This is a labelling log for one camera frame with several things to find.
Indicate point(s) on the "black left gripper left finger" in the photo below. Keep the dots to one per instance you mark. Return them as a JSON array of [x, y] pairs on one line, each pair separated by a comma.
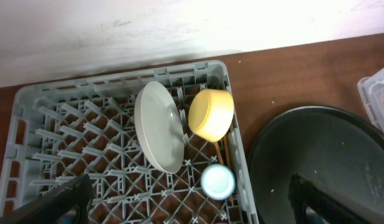
[[68, 203]]

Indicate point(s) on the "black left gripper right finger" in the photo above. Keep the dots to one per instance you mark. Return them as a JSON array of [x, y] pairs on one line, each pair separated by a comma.
[[310, 204]]

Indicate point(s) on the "blue plastic cup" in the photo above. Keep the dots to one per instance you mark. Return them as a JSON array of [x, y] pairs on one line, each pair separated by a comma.
[[218, 181]]

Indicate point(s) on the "white round plate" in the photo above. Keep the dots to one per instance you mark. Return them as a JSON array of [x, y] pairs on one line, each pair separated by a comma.
[[158, 128]]

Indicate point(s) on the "yellow bowl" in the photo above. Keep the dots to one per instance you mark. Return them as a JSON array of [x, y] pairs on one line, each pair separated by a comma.
[[211, 113]]

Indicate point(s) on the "grey dishwasher rack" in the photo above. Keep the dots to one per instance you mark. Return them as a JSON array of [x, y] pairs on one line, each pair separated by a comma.
[[64, 129]]

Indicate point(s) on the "round black tray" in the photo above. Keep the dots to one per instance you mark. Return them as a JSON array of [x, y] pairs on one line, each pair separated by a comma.
[[336, 150]]

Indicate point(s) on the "brown wooden chopstick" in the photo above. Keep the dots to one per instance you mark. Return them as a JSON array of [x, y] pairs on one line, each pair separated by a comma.
[[229, 164], [219, 154]]

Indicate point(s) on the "clear plastic bin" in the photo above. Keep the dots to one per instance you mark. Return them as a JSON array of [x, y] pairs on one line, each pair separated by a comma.
[[371, 90]]

